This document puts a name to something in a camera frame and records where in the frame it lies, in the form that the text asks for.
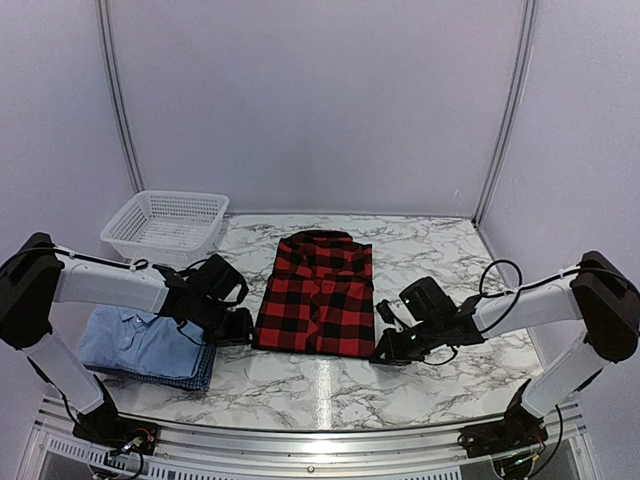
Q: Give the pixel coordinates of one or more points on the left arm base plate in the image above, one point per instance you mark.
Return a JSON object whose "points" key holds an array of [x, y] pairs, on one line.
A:
{"points": [[116, 432]]}

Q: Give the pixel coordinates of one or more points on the light blue shirt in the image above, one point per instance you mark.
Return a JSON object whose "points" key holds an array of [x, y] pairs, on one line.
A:
{"points": [[139, 341]]}

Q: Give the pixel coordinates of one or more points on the red black plaid shirt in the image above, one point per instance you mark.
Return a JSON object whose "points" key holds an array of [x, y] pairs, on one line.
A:
{"points": [[319, 297]]}

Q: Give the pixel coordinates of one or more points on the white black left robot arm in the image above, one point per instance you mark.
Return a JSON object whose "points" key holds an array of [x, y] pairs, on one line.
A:
{"points": [[41, 279]]}

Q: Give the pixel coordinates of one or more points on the white plastic laundry basket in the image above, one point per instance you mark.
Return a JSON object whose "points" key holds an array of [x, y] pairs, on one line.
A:
{"points": [[172, 228]]}

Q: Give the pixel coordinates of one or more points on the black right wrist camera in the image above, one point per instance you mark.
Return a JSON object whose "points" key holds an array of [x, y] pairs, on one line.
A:
{"points": [[429, 306]]}

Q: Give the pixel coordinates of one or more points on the right aluminium corner post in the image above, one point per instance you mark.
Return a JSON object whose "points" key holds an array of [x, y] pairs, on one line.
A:
{"points": [[525, 46]]}

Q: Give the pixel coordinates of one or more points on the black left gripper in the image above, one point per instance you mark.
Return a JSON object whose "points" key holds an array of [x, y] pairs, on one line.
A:
{"points": [[239, 334]]}

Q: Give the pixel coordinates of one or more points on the blue checked shirt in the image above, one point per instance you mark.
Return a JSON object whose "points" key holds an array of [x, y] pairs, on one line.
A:
{"points": [[199, 381]]}

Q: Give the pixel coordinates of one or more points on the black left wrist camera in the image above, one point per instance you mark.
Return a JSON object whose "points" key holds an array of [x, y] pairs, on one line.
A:
{"points": [[218, 280]]}

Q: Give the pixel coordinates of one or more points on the aluminium front frame rail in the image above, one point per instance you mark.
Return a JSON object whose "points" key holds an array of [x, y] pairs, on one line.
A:
{"points": [[186, 451]]}

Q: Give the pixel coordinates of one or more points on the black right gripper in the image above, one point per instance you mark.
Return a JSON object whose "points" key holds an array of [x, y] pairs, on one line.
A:
{"points": [[393, 353]]}

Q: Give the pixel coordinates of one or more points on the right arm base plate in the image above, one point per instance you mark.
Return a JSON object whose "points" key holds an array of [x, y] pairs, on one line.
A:
{"points": [[497, 437]]}

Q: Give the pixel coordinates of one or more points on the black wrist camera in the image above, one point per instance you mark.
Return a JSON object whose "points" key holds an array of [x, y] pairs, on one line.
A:
{"points": [[429, 306], [218, 280]]}

